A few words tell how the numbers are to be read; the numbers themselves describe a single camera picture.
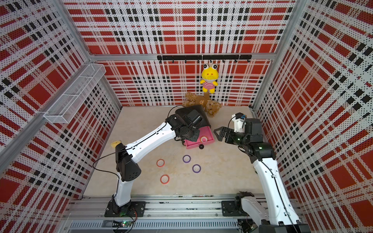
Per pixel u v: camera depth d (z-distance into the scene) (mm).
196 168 880
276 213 375
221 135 616
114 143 980
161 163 900
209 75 912
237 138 597
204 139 862
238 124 639
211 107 1110
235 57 883
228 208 722
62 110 689
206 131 904
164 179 841
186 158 910
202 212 734
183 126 553
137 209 734
